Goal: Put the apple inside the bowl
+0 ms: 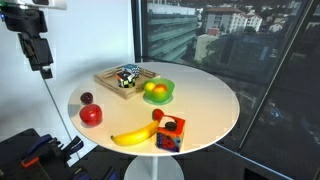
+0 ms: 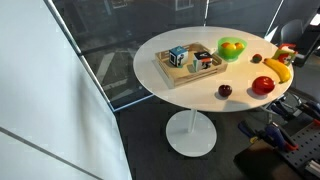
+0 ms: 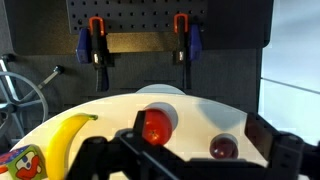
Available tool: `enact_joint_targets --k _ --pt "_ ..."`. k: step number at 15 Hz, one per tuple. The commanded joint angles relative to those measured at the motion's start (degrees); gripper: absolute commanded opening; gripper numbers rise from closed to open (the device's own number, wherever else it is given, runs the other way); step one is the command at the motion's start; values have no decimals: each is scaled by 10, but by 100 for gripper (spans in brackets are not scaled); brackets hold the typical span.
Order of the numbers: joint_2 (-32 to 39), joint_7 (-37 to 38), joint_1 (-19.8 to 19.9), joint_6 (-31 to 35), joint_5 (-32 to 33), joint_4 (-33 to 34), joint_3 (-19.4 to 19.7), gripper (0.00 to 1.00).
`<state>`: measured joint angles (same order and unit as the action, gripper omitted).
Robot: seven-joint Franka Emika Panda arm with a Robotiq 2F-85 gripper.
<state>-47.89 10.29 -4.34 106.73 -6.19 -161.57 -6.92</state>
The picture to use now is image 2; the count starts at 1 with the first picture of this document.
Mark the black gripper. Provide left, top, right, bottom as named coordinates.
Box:
left=299, top=24, right=320, bottom=63

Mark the bright red toy apple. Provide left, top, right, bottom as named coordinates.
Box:
left=251, top=75, right=276, bottom=96

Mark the blue picture cube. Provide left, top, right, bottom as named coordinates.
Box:
left=168, top=45, right=189, bottom=69

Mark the grey office chair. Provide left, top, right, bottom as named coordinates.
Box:
left=279, top=18, right=305, bottom=46

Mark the blue black bar clamp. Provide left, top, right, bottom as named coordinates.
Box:
left=269, top=101, right=303, bottom=122
left=296, top=99, right=320, bottom=126
left=237, top=119, right=300, bottom=153

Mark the small toy strawberry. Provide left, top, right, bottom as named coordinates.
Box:
left=251, top=53, right=263, bottom=64

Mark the dark red toy plum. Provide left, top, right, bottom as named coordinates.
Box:
left=218, top=84, right=233, bottom=98

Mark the black perforated breadboard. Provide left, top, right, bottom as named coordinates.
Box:
left=276, top=121, right=320, bottom=176

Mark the light wooden tray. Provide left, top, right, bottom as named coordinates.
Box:
left=154, top=41, right=229, bottom=89

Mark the yellow toy lemon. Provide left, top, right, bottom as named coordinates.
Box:
left=223, top=43, right=238, bottom=52

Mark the green translucent bowl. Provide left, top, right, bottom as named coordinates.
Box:
left=217, top=36, right=248, bottom=63

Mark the white table pedestal base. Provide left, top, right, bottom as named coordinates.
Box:
left=165, top=109, right=218, bottom=158

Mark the yellow toy banana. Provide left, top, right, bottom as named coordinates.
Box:
left=263, top=57, right=292, bottom=84

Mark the colourful soft toy cube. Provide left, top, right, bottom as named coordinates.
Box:
left=271, top=43, right=299, bottom=66

